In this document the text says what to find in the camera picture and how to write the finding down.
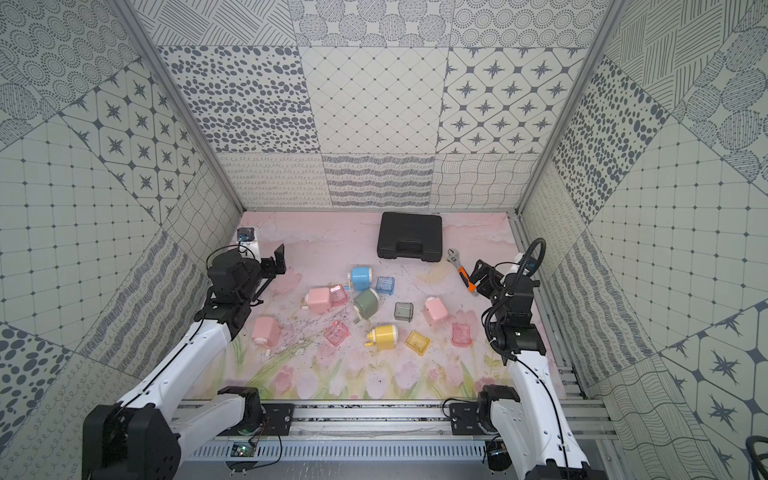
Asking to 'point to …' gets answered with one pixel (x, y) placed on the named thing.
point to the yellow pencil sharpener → (382, 337)
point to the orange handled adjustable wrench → (454, 257)
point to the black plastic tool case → (410, 235)
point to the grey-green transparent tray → (403, 311)
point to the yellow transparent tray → (417, 343)
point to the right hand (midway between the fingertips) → (489, 272)
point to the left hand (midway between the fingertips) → (272, 244)
